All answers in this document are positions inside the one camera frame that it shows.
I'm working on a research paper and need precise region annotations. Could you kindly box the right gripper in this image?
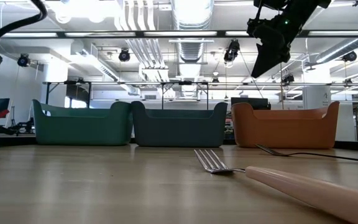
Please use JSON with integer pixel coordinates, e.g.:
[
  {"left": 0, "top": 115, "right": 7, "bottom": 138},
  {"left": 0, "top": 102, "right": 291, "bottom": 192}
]
[{"left": 250, "top": 23, "right": 291, "bottom": 78}]

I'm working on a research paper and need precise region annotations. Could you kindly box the orange-handled silver fork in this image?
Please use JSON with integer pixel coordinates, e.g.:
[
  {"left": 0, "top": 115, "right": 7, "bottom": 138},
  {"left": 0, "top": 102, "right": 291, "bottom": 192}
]
[{"left": 193, "top": 148, "right": 358, "bottom": 224}]

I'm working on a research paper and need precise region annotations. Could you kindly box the black monitor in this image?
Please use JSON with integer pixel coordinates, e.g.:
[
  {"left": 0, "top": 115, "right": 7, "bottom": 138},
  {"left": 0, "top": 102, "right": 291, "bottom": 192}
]
[{"left": 230, "top": 96, "right": 272, "bottom": 110}]

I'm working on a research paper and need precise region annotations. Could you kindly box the orange plastic bin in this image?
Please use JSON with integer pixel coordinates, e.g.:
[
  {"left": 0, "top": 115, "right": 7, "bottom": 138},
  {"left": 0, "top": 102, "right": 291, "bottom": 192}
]
[{"left": 231, "top": 101, "right": 341, "bottom": 149}]

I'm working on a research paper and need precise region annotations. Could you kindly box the black metal fork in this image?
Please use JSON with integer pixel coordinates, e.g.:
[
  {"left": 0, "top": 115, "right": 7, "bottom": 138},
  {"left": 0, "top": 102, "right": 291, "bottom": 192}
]
[{"left": 254, "top": 143, "right": 358, "bottom": 164}]

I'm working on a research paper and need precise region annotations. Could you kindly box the black-framed table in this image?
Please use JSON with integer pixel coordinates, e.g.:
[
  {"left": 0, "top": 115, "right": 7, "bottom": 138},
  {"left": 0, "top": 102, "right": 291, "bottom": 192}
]
[
  {"left": 42, "top": 80, "right": 93, "bottom": 109},
  {"left": 161, "top": 81, "right": 210, "bottom": 110}
]

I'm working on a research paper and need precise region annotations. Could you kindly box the dark teal plastic bin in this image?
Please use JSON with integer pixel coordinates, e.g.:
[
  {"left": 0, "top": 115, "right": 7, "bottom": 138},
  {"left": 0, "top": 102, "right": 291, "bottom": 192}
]
[{"left": 131, "top": 100, "right": 229, "bottom": 148}]

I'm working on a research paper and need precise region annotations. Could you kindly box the green plastic bin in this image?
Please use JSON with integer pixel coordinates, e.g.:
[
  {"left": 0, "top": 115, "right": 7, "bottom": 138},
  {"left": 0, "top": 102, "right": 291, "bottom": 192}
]
[{"left": 32, "top": 98, "right": 134, "bottom": 147}]

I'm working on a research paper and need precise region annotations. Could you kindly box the black ceiling-hung camera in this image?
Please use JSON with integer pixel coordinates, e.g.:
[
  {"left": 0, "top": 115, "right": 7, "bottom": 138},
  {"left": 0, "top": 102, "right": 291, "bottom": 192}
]
[
  {"left": 281, "top": 73, "right": 295, "bottom": 85},
  {"left": 223, "top": 39, "right": 241, "bottom": 63},
  {"left": 118, "top": 49, "right": 131, "bottom": 62},
  {"left": 17, "top": 53, "right": 31, "bottom": 68},
  {"left": 342, "top": 50, "right": 358, "bottom": 63}
]

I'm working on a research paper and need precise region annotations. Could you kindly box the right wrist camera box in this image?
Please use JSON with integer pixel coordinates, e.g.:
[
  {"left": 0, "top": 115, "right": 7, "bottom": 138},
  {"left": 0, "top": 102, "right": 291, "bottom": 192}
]
[{"left": 246, "top": 17, "right": 265, "bottom": 37}]

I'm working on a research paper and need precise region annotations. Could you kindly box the silver ventilation duct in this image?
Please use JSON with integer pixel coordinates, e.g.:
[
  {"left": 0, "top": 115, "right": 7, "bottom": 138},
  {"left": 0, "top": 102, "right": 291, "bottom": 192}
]
[
  {"left": 171, "top": 0, "right": 214, "bottom": 98},
  {"left": 315, "top": 37, "right": 358, "bottom": 65}
]

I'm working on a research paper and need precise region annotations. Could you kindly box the black aluminium table frame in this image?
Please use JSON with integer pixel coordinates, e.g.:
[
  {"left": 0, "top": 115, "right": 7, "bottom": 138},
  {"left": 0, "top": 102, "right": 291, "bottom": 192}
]
[{"left": 0, "top": 133, "right": 358, "bottom": 153}]

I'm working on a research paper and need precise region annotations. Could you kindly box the black ceiling light rail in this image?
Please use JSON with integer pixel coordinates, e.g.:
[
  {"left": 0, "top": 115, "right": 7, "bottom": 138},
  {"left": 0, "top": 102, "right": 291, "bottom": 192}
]
[{"left": 0, "top": 30, "right": 358, "bottom": 39}]

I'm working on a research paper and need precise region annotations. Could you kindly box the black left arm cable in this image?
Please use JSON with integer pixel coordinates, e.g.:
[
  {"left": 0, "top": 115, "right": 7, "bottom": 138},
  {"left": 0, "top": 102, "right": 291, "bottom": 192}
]
[{"left": 0, "top": 0, "right": 48, "bottom": 47}]

